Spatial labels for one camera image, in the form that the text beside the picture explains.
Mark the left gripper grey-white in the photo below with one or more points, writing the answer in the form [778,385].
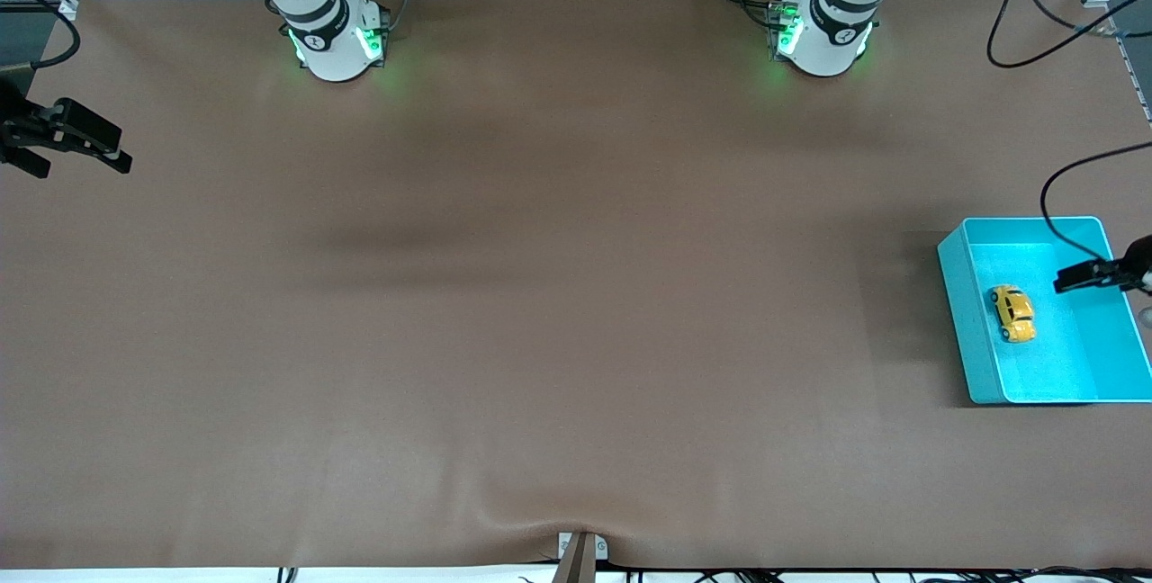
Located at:
[1136,261]

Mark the yellow beetle toy car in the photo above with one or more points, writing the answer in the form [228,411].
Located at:
[1014,313]

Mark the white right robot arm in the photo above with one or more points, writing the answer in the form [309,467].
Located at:
[333,43]

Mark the turquoise plastic bin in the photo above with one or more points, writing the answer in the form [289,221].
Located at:
[1062,367]

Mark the brown table mat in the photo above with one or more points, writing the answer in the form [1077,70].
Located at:
[576,295]

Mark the metal table edge clamp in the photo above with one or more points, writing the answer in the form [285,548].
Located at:
[576,565]

